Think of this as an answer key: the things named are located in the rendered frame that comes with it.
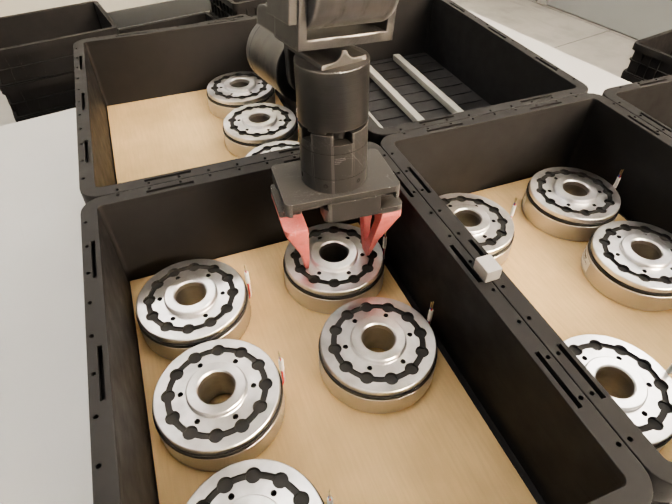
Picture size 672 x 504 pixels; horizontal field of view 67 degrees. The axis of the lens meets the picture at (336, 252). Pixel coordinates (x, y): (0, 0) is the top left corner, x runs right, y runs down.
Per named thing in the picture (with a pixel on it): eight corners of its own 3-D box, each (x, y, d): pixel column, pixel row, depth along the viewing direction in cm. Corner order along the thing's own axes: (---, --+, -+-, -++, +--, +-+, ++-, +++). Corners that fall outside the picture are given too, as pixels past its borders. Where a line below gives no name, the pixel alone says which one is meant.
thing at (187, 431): (298, 424, 39) (298, 420, 39) (166, 477, 36) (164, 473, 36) (259, 327, 46) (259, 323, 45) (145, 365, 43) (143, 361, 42)
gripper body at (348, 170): (272, 182, 47) (263, 108, 42) (375, 164, 49) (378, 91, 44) (287, 224, 43) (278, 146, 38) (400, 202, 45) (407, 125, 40)
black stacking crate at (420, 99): (563, 170, 71) (592, 94, 63) (369, 220, 63) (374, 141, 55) (427, 58, 98) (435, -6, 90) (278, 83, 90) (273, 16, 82)
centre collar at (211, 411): (255, 405, 40) (255, 401, 39) (193, 429, 38) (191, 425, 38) (238, 356, 43) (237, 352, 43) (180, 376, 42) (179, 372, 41)
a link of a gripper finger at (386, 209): (310, 240, 53) (305, 164, 47) (375, 227, 55) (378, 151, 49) (328, 284, 49) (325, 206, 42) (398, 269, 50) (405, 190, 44)
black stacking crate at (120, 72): (367, 221, 63) (371, 141, 55) (119, 285, 56) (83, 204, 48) (276, 84, 90) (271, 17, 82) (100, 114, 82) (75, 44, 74)
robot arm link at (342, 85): (317, 64, 34) (386, 46, 36) (271, 34, 38) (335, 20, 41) (320, 153, 39) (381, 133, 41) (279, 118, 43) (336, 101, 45)
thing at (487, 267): (500, 278, 40) (503, 268, 39) (484, 283, 40) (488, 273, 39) (487, 263, 41) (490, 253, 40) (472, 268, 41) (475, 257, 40)
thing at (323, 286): (397, 284, 50) (397, 280, 49) (296, 305, 48) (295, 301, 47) (365, 219, 56) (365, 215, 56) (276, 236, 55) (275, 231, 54)
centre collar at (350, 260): (364, 267, 50) (364, 263, 50) (316, 277, 50) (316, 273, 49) (350, 235, 54) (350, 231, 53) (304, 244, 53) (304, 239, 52)
